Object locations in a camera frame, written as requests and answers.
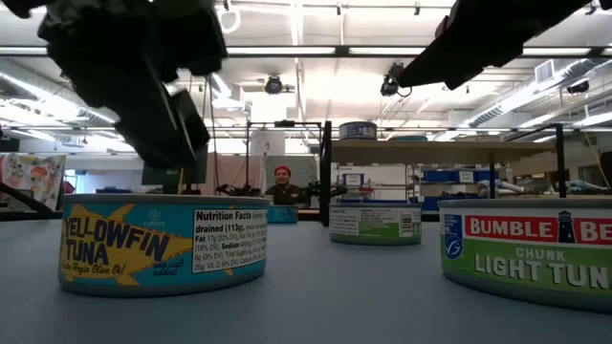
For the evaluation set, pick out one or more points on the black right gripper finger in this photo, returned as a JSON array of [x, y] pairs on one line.
[[454, 38], [449, 67]]

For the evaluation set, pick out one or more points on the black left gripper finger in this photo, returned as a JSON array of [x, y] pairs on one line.
[[191, 124], [153, 134]]

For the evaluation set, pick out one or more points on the dark blue label tuna can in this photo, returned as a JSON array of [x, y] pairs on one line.
[[358, 131]]

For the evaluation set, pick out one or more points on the black bench robot arm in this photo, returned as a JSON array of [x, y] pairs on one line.
[[234, 189], [334, 189]]

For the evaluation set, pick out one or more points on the grey background robot arm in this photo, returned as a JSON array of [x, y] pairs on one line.
[[502, 187], [585, 185]]

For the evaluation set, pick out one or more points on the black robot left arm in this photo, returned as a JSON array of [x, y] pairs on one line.
[[19, 6]]

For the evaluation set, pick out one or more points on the wooden shelf board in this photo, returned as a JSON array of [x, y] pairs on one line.
[[454, 153]]

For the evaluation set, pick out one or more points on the black computer monitor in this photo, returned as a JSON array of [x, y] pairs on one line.
[[160, 178]]

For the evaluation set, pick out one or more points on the white round column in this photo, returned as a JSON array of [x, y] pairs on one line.
[[268, 143]]

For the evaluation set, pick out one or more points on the black ceiling fixture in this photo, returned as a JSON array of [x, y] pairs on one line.
[[578, 87]]

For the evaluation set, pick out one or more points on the person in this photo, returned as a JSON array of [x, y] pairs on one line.
[[284, 193]]

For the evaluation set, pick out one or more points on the colourful floral poster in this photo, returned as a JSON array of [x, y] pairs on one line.
[[33, 177]]

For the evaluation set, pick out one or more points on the blue table mat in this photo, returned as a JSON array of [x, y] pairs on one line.
[[334, 296]]

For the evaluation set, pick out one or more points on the small black ceiling camera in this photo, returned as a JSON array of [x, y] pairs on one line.
[[388, 87]]

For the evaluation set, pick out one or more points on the round black ceiling camera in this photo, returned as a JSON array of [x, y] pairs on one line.
[[273, 85]]

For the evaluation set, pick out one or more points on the black metal frame stand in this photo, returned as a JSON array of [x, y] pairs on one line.
[[284, 123]]

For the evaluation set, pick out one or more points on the black table frame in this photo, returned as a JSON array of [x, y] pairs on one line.
[[28, 216]]

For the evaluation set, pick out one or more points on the black shelf left post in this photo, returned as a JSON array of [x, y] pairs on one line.
[[325, 191]]

